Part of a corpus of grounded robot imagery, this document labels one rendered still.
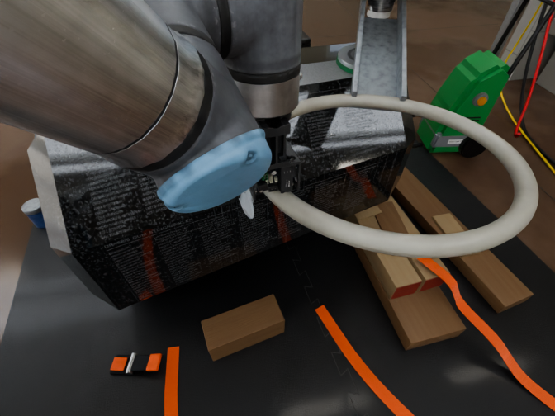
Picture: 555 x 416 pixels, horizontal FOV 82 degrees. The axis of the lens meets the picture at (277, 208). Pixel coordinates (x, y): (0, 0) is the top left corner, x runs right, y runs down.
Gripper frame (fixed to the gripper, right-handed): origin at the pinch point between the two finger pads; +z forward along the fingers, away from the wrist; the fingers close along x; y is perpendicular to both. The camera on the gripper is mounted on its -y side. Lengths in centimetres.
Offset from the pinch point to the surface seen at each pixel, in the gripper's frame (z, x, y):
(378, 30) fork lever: -13, 48, -45
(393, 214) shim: 66, 74, -42
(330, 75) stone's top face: 1, 39, -53
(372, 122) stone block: 13, 49, -40
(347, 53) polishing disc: -2, 48, -62
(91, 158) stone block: 11, -36, -44
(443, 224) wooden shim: 76, 102, -36
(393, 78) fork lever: -7, 43, -27
